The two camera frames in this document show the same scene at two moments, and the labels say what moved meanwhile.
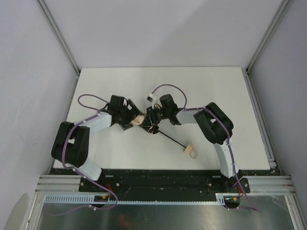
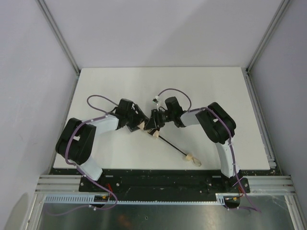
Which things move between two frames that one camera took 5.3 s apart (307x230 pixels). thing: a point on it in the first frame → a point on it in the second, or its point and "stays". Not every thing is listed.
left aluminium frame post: [57, 34] stays
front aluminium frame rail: [272, 185] stays
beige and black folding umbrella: [189, 150] → [195, 161]
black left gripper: [129, 115] stays
